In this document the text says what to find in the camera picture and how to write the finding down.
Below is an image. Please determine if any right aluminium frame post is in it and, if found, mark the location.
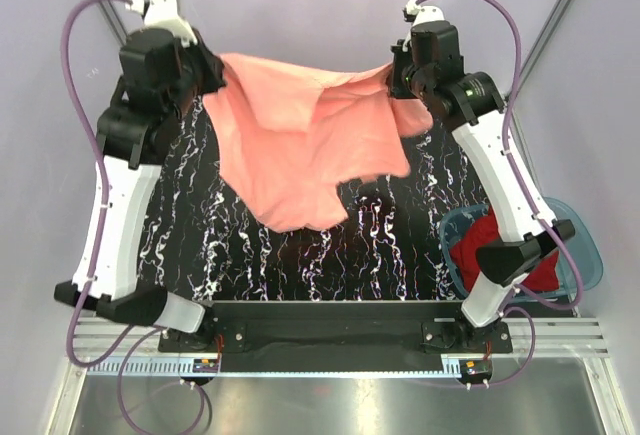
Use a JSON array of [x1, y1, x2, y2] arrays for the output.
[[504, 0, 601, 104]]

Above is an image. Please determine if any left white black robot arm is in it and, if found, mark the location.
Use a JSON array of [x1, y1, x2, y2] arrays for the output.
[[54, 28, 225, 351]]

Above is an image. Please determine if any red t shirt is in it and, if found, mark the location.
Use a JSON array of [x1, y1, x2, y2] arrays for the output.
[[441, 205, 560, 295]]

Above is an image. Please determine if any aluminium rail profile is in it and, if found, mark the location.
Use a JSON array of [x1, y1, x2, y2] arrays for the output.
[[72, 318, 609, 360]]

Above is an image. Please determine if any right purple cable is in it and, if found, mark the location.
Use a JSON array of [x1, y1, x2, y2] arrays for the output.
[[412, 0, 584, 391]]

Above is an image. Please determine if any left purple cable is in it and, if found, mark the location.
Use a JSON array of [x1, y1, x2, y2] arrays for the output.
[[59, 0, 211, 434]]

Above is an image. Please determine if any blue plastic basket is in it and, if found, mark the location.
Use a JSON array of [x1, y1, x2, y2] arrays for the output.
[[438, 197, 604, 301]]

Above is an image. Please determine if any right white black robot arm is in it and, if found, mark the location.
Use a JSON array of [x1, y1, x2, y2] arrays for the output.
[[388, 21, 575, 352]]

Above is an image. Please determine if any pink t shirt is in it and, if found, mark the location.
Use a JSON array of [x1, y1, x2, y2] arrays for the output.
[[203, 53, 433, 232]]

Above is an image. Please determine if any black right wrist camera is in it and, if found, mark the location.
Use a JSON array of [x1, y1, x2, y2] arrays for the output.
[[402, 0, 456, 52]]

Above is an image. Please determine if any right small controller board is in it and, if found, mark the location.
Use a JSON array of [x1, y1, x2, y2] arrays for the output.
[[461, 360, 493, 378]]

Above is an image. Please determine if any small controller board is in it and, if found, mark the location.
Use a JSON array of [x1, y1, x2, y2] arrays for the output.
[[461, 360, 493, 378], [193, 358, 220, 373]]

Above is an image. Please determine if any white slotted cable duct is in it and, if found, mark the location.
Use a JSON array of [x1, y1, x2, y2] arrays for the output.
[[88, 355, 492, 379]]

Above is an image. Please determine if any purple cable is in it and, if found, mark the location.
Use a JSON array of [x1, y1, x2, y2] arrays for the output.
[[59, 0, 211, 434], [412, 0, 584, 391]]

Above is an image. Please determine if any left small controller board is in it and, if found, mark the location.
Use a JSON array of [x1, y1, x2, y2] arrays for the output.
[[193, 358, 220, 373]]

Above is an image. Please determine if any black marble pattern mat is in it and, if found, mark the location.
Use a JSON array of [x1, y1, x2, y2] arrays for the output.
[[138, 103, 497, 302]]

